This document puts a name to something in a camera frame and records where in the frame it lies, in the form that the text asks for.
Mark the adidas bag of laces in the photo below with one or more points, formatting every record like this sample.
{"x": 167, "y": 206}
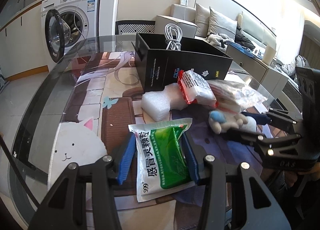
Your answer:
{"x": 234, "y": 96}

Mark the beige side cabinet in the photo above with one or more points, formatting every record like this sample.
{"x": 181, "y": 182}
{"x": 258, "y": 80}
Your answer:
{"x": 271, "y": 79}

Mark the white washing machine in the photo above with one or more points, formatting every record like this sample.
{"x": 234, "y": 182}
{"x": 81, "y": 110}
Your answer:
{"x": 81, "y": 16}

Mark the white plush toy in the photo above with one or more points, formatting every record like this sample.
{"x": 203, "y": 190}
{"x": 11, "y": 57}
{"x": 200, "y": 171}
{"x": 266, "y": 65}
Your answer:
{"x": 220, "y": 122}

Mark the red white tissue pack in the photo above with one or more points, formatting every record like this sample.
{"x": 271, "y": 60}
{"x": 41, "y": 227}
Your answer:
{"x": 195, "y": 89}

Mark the grey cushion left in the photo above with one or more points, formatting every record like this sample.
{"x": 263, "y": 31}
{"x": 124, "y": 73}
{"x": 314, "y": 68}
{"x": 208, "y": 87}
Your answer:
{"x": 202, "y": 20}

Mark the white cup on cabinet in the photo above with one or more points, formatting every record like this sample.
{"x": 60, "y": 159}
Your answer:
{"x": 269, "y": 55}

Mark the grey cushion right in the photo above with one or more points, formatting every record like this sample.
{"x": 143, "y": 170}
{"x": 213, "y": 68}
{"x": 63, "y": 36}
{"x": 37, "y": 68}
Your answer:
{"x": 221, "y": 24}

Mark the silver green medicine pouch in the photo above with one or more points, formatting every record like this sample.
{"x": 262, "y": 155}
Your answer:
{"x": 161, "y": 166}

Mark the white foam block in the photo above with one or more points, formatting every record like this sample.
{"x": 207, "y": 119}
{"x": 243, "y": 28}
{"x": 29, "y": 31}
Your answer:
{"x": 159, "y": 104}

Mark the black patterned chair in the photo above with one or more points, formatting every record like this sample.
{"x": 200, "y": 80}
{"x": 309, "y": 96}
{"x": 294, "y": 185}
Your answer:
{"x": 134, "y": 26}

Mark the person's right hand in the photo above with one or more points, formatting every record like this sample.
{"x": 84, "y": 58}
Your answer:
{"x": 282, "y": 183}

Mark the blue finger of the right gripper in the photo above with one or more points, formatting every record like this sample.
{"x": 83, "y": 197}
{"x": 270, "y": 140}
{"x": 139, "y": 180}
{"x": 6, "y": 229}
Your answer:
{"x": 261, "y": 119}
{"x": 244, "y": 137}

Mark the grey cushion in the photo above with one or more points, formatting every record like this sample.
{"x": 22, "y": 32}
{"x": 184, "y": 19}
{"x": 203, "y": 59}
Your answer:
{"x": 221, "y": 24}
{"x": 202, "y": 20}

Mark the black storage box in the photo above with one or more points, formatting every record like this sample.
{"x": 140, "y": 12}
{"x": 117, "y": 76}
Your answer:
{"x": 158, "y": 66}

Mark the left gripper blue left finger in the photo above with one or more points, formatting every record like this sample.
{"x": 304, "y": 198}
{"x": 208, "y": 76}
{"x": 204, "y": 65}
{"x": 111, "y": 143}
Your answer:
{"x": 124, "y": 157}

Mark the beige sofa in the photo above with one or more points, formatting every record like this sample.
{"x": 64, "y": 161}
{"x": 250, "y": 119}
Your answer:
{"x": 250, "y": 32}

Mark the anime printed table mat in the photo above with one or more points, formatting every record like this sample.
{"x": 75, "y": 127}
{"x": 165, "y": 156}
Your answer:
{"x": 106, "y": 104}

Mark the grey clothes on sofa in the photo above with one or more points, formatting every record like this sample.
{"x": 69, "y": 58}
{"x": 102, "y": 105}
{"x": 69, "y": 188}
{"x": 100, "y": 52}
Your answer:
{"x": 219, "y": 40}

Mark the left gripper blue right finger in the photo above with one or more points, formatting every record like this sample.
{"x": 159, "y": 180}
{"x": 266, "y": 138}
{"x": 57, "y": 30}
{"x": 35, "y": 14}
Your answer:
{"x": 190, "y": 159}

